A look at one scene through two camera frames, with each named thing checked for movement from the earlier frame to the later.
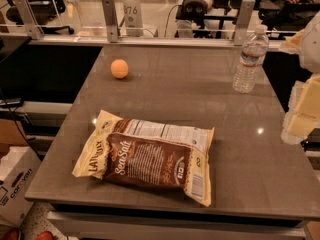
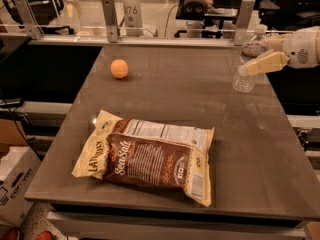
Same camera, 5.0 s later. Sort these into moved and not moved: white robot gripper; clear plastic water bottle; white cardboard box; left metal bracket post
Moved: white robot gripper
Not moved: left metal bracket post; white cardboard box; clear plastic water bottle
